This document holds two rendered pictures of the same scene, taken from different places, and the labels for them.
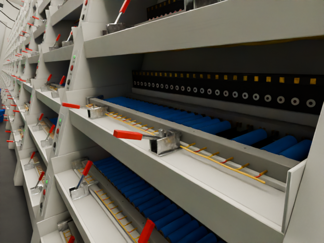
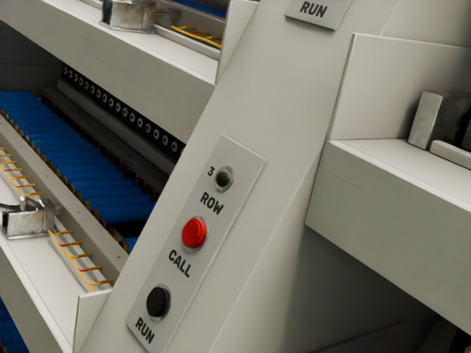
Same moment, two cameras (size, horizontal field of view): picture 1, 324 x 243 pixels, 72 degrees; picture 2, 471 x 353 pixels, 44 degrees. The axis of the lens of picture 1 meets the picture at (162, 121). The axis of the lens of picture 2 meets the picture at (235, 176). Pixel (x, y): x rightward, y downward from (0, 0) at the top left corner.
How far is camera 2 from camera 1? 0.25 m
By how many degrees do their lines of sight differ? 5
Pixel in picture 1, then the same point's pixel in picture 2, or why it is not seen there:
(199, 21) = (106, 52)
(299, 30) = (175, 128)
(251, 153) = (118, 266)
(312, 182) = (106, 314)
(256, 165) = not seen: hidden behind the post
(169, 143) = (32, 222)
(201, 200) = (28, 315)
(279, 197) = not seen: hidden behind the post
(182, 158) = (41, 251)
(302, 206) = (92, 337)
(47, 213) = not seen: outside the picture
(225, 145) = (98, 247)
